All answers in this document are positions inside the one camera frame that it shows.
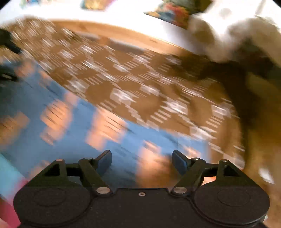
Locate dark floral poster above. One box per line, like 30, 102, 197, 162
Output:
145, 0, 212, 29

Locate wooden bed frame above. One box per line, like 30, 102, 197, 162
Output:
51, 19, 189, 56

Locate white hanging garment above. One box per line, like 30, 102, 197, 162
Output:
188, 1, 280, 65

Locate brown PF-patterned bedspread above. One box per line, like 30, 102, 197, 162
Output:
0, 17, 281, 228

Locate blue pants with orange cars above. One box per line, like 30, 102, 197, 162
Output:
1, 62, 209, 198

